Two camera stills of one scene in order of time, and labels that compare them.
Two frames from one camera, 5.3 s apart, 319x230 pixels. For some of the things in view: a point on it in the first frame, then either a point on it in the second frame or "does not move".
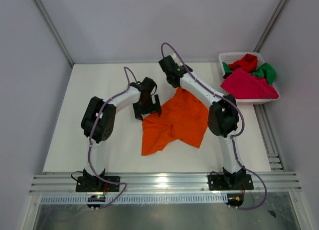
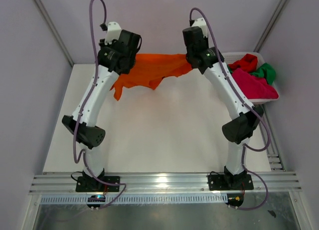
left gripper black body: (147, 109) -> (129, 63)
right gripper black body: (173, 81) -> (192, 60)
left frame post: (51, 26) does not move
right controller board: (235, 199) does not move
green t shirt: (267, 71) does not move
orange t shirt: (184, 117) -> (149, 68)
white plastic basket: (227, 57) does not move
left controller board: (97, 198) does not move
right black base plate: (230, 182) does not move
